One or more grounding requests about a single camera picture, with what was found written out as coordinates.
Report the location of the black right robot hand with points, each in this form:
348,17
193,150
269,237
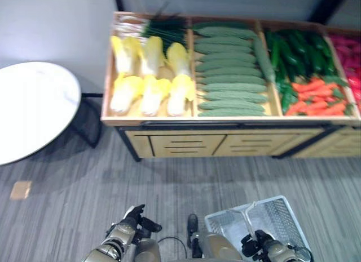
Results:
258,242

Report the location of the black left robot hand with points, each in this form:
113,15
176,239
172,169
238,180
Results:
142,226

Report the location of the white plastic mesh basket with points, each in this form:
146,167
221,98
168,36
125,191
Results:
282,217

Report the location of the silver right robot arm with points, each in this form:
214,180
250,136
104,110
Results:
282,252

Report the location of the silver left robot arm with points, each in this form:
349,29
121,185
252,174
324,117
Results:
117,238

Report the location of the silver left robot leg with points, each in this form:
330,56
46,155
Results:
148,250

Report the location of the dark robot foot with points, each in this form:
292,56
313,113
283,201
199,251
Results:
193,225

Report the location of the wooden vegetable display stand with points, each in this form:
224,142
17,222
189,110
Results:
186,145

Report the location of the tan cardboard floor patch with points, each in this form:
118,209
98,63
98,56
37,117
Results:
21,190

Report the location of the yellow white napa cabbage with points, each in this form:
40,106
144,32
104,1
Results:
180,95
124,55
153,95
179,59
153,55
124,94

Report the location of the green cucumber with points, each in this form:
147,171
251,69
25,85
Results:
231,105
234,96
232,113
229,73
222,49
232,88
228,57
231,80
228,66
222,25
222,41
228,33
263,59

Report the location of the orange carrot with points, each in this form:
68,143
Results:
308,85
332,111
295,108
317,105
316,93

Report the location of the glossy green pepper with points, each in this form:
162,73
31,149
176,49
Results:
275,52
282,70
288,100
324,45
317,59
290,53

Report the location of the round white marble table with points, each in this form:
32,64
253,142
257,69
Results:
34,110

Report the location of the red vegetable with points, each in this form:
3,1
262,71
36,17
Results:
357,95
354,82
343,50

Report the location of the dark green chive bundle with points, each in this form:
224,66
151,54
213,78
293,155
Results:
166,28

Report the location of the pale white vegetable bundle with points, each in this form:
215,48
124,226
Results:
128,25

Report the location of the black metal table frame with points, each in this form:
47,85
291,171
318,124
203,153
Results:
90,124

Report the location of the black metal post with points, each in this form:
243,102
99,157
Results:
330,7
119,1

